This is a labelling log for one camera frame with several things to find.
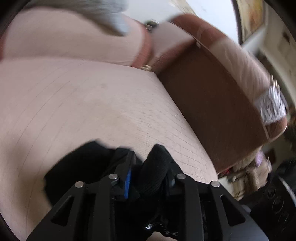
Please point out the brown sofa armrest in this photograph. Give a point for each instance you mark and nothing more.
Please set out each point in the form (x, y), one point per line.
(214, 83)

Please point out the grey quilted blanket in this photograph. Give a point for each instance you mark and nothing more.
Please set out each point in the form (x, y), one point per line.
(106, 13)

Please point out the black pants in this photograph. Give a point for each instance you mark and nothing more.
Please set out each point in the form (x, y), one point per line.
(149, 200)

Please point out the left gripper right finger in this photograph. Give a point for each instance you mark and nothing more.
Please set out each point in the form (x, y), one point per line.
(208, 212)

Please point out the silver patterned armrest cover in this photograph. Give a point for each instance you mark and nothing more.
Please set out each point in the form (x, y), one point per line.
(271, 105)

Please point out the pink sofa back cushion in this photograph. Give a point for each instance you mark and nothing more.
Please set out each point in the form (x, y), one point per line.
(60, 33)

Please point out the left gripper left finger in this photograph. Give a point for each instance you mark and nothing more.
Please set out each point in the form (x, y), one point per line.
(96, 211)

